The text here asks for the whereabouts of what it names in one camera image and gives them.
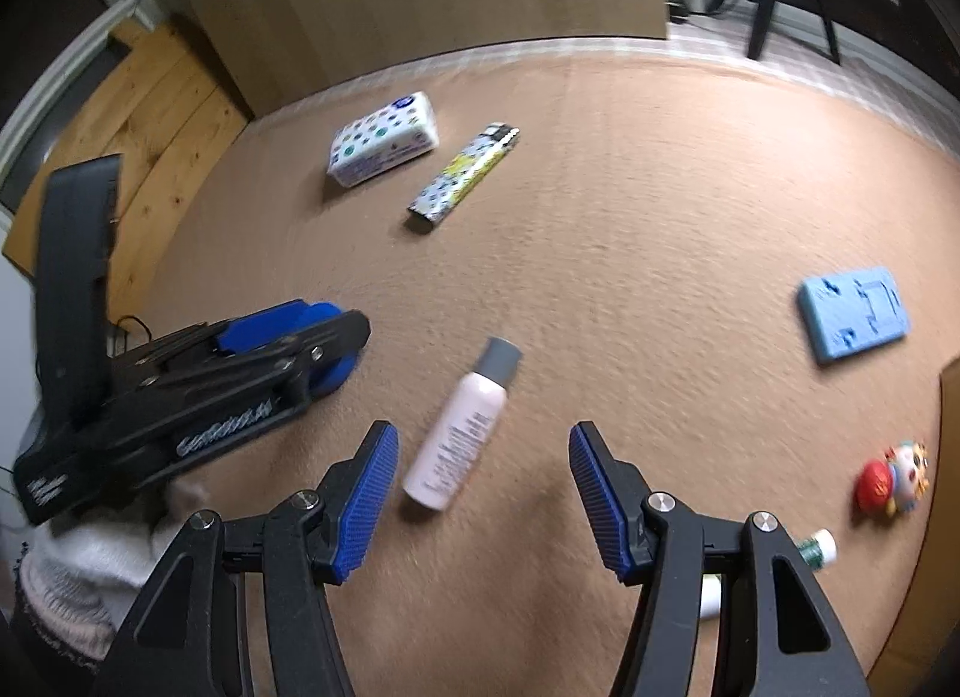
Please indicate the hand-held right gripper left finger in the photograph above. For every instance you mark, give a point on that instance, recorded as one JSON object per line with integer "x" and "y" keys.
{"x": 367, "y": 502}

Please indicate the person's left hand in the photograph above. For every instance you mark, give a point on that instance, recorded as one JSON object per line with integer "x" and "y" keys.
{"x": 82, "y": 577}

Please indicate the light blue foam block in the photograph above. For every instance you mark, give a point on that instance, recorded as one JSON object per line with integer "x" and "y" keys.
{"x": 851, "y": 314}

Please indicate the red white toy figure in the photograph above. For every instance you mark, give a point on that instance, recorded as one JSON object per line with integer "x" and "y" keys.
{"x": 889, "y": 479}

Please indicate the pink bottle with grey cap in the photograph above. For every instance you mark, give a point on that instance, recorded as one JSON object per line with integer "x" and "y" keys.
{"x": 457, "y": 434}

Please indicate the green white glue stick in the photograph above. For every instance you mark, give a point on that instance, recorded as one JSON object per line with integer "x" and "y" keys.
{"x": 817, "y": 547}

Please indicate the tan felt table mat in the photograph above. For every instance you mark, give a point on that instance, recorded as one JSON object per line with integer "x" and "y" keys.
{"x": 637, "y": 254}

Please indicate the wooden plank board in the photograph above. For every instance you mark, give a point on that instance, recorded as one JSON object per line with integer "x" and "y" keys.
{"x": 150, "y": 112}

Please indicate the patterned lighter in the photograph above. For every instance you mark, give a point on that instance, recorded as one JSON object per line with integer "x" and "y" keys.
{"x": 461, "y": 179}

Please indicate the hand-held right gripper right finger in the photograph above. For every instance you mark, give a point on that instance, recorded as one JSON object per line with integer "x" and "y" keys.
{"x": 600, "y": 509}

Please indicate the white patterned tissue pack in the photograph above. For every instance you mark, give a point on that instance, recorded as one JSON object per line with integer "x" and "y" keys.
{"x": 382, "y": 138}

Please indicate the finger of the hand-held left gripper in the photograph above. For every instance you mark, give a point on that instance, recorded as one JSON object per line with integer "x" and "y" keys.
{"x": 337, "y": 337}
{"x": 262, "y": 325}

